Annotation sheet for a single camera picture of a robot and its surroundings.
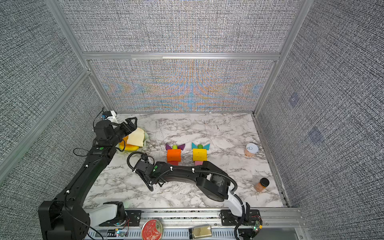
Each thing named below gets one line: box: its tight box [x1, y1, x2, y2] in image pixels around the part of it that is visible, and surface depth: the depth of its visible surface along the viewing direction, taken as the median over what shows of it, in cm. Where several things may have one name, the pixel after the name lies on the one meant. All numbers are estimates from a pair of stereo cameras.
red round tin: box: [141, 219, 163, 240], surface depth 69 cm
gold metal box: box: [192, 225, 213, 239], surface depth 68 cm
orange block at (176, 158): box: [167, 155, 182, 162], surface depth 97 cm
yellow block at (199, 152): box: [192, 148, 208, 156], surface depth 99 cm
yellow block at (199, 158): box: [192, 155, 208, 163], surface depth 96 cm
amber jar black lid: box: [255, 177, 270, 192], surface depth 78 cm
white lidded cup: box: [244, 143, 260, 158], surface depth 95 cm
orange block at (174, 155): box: [167, 151, 182, 160], surface depth 99 cm
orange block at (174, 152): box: [167, 149, 181, 156], surface depth 99 cm
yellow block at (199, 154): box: [192, 151, 208, 159], surface depth 97 cm
